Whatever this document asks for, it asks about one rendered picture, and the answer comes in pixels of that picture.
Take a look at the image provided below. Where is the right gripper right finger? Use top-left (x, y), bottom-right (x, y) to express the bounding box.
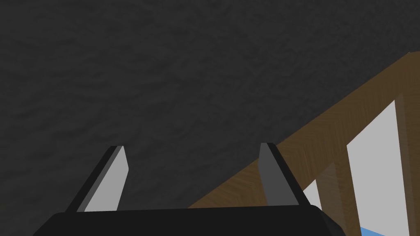
top-left (257, 142), bottom-right (312, 207)

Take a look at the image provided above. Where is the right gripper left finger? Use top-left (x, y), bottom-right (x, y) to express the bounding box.
top-left (65, 145), bottom-right (129, 213)

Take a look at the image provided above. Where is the brown wooden window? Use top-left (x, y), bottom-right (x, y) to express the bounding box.
top-left (187, 50), bottom-right (420, 236)

